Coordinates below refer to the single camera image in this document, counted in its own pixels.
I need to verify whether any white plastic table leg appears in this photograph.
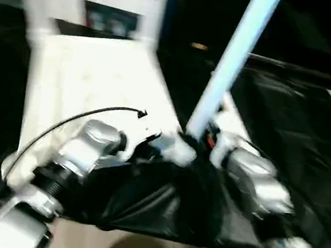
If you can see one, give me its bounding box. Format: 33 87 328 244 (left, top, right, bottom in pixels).
182 0 284 152
136 0 170 53
13 0 63 41
204 70 255 140

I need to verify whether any large black screen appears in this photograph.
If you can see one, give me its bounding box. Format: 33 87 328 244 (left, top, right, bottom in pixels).
164 0 331 78

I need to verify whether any small tan label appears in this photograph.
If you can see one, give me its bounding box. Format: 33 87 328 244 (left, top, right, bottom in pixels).
190 42 208 52

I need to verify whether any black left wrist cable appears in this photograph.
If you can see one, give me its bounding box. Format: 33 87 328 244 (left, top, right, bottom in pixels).
0 89 150 202

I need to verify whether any white plastic table top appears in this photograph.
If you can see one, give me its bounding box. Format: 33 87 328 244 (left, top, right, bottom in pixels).
0 22 240 221

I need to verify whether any black plastic mat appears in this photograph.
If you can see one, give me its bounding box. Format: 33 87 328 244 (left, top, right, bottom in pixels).
0 2 331 248

